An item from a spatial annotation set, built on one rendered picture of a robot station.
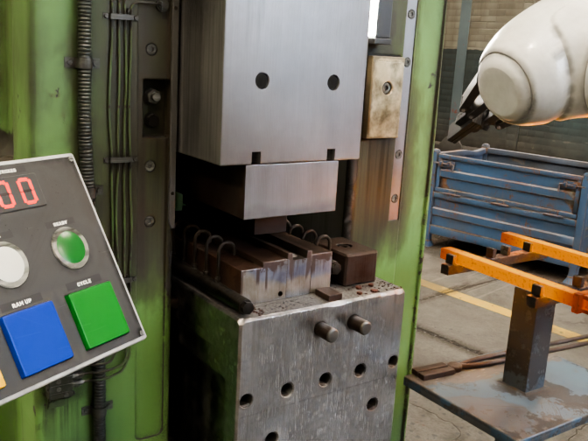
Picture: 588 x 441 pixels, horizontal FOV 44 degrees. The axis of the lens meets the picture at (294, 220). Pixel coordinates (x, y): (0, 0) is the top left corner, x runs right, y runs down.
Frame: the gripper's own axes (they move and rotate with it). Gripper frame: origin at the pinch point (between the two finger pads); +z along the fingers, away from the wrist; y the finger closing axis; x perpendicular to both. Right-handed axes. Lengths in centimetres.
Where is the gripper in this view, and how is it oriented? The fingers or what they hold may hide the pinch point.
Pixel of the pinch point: (465, 125)
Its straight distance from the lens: 114.4
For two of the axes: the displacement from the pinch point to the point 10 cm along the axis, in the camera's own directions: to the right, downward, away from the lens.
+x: 2.6, -8.7, 4.1
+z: -3.6, 3.1, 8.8
